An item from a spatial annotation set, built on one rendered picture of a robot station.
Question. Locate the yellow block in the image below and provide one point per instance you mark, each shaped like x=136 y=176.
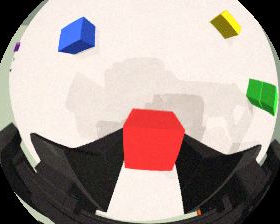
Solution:
x=226 y=24

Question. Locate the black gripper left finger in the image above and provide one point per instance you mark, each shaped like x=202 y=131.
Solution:
x=94 y=167

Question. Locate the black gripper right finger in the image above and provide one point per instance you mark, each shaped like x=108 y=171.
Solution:
x=202 y=170

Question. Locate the blue block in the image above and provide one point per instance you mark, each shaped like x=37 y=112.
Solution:
x=77 y=36

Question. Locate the green block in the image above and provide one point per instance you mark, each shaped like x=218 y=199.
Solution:
x=254 y=92
x=269 y=98

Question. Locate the red block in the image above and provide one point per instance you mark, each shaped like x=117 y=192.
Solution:
x=151 y=140

